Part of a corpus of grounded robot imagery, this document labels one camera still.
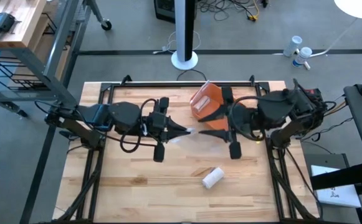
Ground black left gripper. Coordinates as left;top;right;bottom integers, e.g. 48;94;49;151
147;97;192;163

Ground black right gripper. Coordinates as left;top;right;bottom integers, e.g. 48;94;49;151
197;86;242;161

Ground orange plastic basket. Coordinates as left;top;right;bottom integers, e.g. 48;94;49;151
189;80;231;131

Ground beige bandage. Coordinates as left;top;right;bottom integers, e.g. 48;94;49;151
201;167;225;190

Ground red black device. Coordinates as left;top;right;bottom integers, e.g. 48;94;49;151
303;88;325;103

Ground white black tower pole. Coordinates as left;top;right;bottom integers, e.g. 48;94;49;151
171;0;199;71

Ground white bottle blue label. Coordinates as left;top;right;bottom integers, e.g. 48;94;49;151
292;46;313;70

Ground white plastic bottle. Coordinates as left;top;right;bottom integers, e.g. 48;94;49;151
283;35;303;58

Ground black floor box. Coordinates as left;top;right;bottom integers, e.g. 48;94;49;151
154;0;177;24

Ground white flat box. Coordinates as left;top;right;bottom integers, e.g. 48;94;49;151
310;164;362;208

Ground white round disc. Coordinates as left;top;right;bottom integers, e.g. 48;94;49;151
333;0;362;19

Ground wooden side table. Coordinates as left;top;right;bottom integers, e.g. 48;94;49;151
0;0;113;119

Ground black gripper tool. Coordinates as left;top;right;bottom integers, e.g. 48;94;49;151
0;12;22;40

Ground black table frame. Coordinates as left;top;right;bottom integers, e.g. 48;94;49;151
55;80;322;224

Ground black floor cable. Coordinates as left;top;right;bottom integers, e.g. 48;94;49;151
176;68;207;82

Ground white floor cable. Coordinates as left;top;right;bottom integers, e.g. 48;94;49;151
152;30;202;55

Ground bundle of arm cables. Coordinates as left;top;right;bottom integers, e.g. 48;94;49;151
298;93;355;143

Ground tangled floor cables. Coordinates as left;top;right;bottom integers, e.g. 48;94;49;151
196;0;270;23

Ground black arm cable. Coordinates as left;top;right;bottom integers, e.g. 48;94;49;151
34;100;75;119

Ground black wire rack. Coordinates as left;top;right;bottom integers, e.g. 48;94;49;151
0;12;57;91

